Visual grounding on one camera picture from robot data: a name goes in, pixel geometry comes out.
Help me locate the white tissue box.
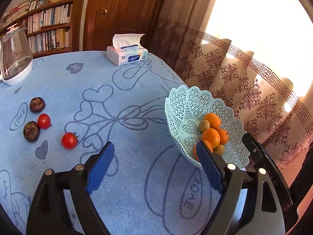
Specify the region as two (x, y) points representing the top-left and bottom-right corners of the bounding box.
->
(106, 33), (148, 66)

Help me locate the glass kettle white handle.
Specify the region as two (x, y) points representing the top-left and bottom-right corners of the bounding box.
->
(1, 25), (33, 87)

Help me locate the brown wooden door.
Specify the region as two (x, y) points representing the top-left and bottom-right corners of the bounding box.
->
(82, 0), (165, 50)

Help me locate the red cherry tomato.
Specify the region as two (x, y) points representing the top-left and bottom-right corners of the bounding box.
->
(61, 132), (78, 150)
(37, 114), (51, 129)

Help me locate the orange mandarin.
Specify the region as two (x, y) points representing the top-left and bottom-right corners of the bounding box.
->
(203, 113), (221, 129)
(192, 139), (213, 161)
(202, 128), (220, 148)
(217, 128), (229, 145)

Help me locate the dark water chestnut far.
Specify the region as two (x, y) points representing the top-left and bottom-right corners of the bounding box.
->
(29, 97), (46, 113)

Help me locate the beige patterned curtain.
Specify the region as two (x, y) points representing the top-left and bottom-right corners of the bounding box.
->
(150, 0), (312, 183)

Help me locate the dark water chestnut near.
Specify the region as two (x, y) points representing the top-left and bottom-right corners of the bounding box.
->
(23, 121), (40, 143)

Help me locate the wooden bookshelf with books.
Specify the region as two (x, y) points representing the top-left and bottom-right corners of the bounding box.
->
(1, 0), (83, 58)

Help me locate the light blue lattice basket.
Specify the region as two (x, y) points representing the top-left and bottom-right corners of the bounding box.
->
(165, 85), (250, 169)

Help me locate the dark water chestnut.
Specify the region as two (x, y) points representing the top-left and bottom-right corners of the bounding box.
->
(23, 121), (40, 143)
(29, 97), (46, 113)

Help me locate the tan longan fruit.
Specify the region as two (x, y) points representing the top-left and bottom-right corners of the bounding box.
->
(213, 144), (226, 156)
(198, 119), (211, 133)

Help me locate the blue patterned tablecloth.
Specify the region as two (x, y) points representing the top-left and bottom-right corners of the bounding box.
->
(1, 52), (220, 234)

